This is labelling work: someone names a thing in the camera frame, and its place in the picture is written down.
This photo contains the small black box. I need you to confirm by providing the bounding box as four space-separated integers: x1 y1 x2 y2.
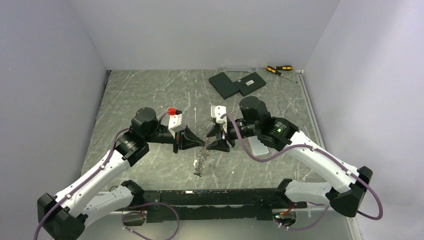
234 72 266 97

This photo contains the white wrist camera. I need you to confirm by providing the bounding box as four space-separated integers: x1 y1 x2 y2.
210 105 228 133
167 108 187 139

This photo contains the grey rectangular tin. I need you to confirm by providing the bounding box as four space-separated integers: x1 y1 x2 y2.
248 136 269 156

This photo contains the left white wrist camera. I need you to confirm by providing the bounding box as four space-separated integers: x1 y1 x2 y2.
167 108 187 139

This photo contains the orange black screwdriver back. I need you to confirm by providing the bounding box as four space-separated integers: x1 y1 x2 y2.
261 65 293 72

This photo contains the metal keyring with keys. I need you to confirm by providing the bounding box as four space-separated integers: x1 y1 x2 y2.
193 137 211 177

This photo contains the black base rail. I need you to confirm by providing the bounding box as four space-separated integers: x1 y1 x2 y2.
129 188 307 223

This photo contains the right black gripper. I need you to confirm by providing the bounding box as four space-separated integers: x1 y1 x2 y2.
206 117 260 152

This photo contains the orange black screwdriver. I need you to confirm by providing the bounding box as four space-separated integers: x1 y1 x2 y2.
265 69 297 83
261 65 293 72

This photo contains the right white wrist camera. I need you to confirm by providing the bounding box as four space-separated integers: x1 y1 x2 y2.
210 105 228 133

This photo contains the orange black screwdriver front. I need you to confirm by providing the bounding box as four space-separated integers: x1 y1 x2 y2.
265 69 297 83

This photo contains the large black box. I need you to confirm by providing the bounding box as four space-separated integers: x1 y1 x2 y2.
208 72 240 100

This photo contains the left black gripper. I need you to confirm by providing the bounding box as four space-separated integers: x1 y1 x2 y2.
144 124 204 154

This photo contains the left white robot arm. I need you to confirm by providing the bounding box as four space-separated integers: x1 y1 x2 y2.
33 107 205 240

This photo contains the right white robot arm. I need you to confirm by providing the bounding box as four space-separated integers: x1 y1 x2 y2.
207 96 373 218

